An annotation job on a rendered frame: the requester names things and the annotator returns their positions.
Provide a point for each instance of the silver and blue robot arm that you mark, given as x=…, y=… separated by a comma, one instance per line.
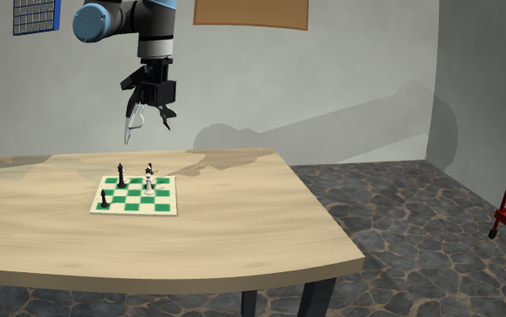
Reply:
x=152, y=19

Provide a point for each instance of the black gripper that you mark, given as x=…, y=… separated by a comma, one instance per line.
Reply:
x=160, y=93

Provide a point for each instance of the white queen chess piece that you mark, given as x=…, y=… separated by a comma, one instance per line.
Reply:
x=149, y=190

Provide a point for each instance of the green and cream chessboard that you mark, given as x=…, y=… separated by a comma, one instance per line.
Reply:
x=132, y=201

